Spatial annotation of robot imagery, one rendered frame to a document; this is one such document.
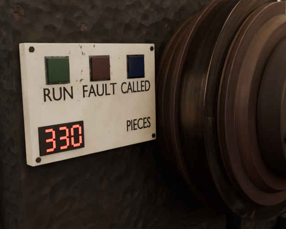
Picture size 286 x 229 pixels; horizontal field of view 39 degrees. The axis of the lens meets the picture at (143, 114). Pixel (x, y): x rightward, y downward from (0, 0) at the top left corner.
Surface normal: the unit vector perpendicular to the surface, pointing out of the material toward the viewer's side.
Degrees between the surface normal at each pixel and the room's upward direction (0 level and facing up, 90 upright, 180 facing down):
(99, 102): 90
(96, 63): 90
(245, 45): 90
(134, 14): 90
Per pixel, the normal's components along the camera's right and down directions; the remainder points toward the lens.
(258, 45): -0.18, -0.50
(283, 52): -0.51, -0.65
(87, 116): 0.69, 0.09
